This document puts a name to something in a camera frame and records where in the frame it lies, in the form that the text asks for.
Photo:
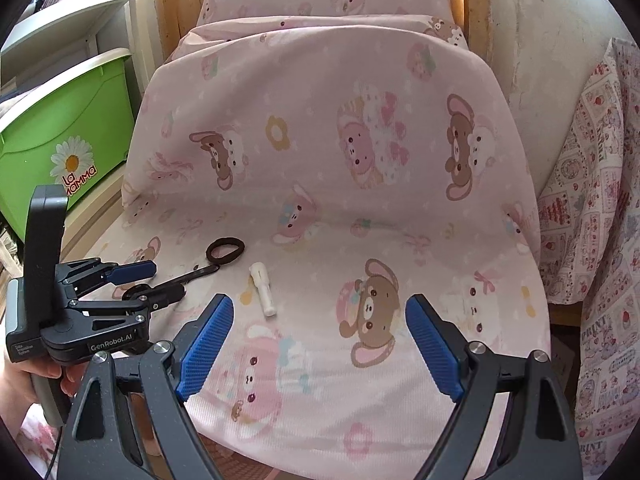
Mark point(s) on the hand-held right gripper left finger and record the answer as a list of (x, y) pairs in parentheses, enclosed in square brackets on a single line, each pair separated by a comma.
[(205, 347)]

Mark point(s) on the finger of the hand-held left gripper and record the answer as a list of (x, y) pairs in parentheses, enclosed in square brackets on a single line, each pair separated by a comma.
[(130, 272), (150, 300)]

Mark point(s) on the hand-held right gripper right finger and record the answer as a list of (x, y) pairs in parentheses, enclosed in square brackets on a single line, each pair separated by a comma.
[(432, 352)]

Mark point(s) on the black plastic spoon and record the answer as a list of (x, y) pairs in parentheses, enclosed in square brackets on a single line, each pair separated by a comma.
[(200, 273)]

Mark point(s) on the person's left hand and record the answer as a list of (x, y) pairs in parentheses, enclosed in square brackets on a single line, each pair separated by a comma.
[(22, 375)]

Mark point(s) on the wooden slatted crate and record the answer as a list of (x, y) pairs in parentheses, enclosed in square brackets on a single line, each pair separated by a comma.
[(10, 255)]

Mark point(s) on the small white plastic tube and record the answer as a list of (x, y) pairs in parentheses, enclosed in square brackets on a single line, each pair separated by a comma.
[(262, 287)]

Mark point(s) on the green storage box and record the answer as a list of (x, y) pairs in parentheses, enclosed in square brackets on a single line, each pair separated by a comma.
[(45, 125)]

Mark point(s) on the pink bear print sheet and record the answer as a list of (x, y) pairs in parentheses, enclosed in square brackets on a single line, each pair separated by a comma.
[(350, 185)]

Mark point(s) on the white shelf unit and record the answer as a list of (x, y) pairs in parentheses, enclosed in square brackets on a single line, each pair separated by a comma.
[(60, 20)]

